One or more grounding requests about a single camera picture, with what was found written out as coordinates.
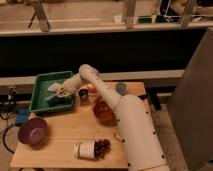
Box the dark grapes bunch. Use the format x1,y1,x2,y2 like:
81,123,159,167
94,139,111,159

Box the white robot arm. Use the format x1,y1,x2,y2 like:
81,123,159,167
57,64,170,171

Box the purple bowl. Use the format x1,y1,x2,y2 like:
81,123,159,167
18,118,48,145

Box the blue box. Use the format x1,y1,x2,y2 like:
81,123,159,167
15,109,29,126

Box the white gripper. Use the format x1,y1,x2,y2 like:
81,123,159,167
57,74,82,97

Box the black cables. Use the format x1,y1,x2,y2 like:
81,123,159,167
0,99,21,154

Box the grey cabinet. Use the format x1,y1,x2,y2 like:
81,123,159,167
168,27,213,171

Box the orange bowl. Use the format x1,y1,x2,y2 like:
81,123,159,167
93,101,115,123

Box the green plastic tray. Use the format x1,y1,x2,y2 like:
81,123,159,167
29,71,75,115

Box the black handled tool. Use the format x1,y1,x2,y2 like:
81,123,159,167
138,94,148,101

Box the white cup on side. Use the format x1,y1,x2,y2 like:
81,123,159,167
73,141,95,159

